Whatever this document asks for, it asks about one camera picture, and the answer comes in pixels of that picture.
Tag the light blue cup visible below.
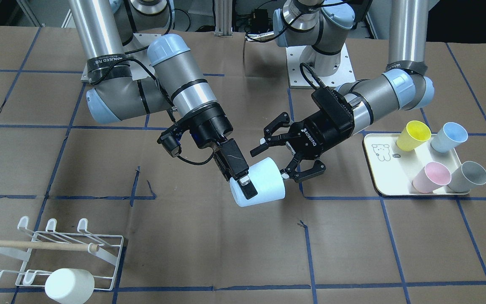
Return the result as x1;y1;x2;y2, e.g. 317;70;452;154
430;122;468;153
229;157;286;206

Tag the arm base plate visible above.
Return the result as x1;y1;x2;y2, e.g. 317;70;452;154
286;44;356;89

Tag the aluminium frame post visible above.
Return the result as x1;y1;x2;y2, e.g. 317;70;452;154
213;0;235;37

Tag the grey cup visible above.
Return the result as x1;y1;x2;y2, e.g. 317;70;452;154
448;161;486;193

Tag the pink cup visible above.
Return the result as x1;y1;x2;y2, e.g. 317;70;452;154
412;161;452;193

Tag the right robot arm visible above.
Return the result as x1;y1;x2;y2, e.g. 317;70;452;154
69;0;285;206

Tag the cream bunny tray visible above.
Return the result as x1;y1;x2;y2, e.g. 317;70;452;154
363;133;461;196

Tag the pale cream cup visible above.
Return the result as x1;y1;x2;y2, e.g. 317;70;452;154
45;268;95;304

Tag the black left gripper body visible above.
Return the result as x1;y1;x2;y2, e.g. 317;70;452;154
288;88;355;160

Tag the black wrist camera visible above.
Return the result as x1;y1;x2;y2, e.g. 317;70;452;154
157;125;184;157

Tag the white wire cup rack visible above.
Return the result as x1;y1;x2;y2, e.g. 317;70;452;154
0;216;127;292

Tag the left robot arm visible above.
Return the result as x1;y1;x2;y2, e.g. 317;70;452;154
251;0;434;161

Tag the yellow cup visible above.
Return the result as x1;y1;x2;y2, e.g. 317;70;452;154
397;120;432;152

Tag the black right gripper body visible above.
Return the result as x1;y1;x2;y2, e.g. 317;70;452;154
174;103;233;149

